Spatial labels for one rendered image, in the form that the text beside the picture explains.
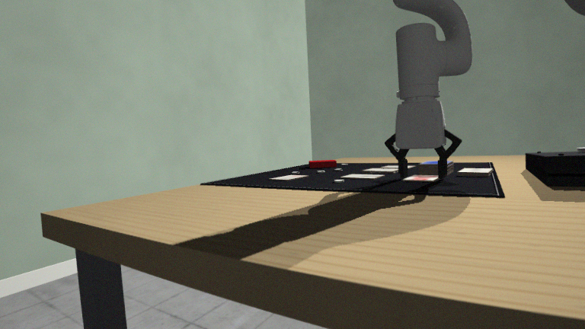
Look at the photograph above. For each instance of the red rectangular block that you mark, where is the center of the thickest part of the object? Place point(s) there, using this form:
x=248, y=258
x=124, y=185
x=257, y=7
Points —
x=323, y=164

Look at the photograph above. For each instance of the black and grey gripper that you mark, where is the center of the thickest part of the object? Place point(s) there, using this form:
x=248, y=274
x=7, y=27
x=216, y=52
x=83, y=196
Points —
x=420, y=124

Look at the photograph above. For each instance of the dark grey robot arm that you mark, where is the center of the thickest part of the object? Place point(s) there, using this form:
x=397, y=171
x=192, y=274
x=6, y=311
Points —
x=422, y=58

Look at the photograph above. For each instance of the black card cloth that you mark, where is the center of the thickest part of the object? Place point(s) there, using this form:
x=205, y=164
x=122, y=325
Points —
x=451, y=183

